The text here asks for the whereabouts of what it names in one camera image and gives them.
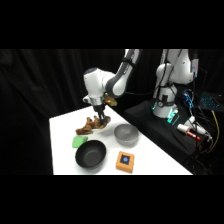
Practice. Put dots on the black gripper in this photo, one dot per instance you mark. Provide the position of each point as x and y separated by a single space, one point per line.
99 106

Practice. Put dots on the striped tiger plush toy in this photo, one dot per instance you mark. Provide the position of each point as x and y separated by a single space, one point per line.
101 121

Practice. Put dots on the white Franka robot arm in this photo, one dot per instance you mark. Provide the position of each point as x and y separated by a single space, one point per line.
96 81

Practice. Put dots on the grey bowl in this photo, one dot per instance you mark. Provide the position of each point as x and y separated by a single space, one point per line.
126 134

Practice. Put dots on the black bowl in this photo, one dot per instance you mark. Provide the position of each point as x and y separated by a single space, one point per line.
90 154

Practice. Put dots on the brown moose plush toy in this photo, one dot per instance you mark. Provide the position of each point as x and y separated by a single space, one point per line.
85 127

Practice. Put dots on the green foam block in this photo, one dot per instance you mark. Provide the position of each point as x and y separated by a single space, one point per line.
79 141

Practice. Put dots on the black robot stand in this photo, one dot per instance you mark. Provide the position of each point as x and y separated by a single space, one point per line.
150 123

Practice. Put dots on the orange block with blue dot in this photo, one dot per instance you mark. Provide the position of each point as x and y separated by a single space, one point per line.
125 161

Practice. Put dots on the black curtain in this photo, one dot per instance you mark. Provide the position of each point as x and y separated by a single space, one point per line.
43 86

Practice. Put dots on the green-lit control box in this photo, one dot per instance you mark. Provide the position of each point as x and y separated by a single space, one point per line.
173 115

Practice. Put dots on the white and red cylinder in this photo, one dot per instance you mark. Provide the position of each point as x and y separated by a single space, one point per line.
187 129

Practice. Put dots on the blue-lit keyboard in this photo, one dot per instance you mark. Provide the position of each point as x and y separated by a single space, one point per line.
210 100

